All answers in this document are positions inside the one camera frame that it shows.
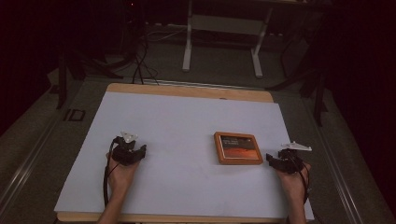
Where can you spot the wooden table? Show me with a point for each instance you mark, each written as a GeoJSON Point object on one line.
{"type": "Point", "coordinates": [186, 92]}

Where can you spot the white metal desk frame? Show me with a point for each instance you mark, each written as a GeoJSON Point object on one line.
{"type": "Point", "coordinates": [187, 53]}

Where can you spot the aluminium floor rail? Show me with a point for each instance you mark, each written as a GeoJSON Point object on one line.
{"type": "Point", "coordinates": [25, 169]}
{"type": "Point", "coordinates": [336, 168]}

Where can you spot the black metal stand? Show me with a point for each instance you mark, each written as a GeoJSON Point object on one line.
{"type": "Point", "coordinates": [318, 102]}
{"type": "Point", "coordinates": [62, 84]}

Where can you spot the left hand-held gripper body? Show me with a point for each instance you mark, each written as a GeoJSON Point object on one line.
{"type": "Point", "coordinates": [124, 152]}

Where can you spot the white table mat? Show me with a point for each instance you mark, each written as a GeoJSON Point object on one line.
{"type": "Point", "coordinates": [180, 140]}

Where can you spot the orange wooden picture frame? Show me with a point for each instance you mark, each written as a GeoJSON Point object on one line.
{"type": "Point", "coordinates": [238, 148]}

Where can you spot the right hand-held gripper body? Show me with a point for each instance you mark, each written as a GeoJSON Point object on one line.
{"type": "Point", "coordinates": [291, 161]}

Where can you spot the person's right hand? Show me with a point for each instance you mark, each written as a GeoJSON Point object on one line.
{"type": "Point", "coordinates": [294, 185]}

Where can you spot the person's left hand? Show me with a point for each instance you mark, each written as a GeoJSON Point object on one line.
{"type": "Point", "coordinates": [120, 177]}

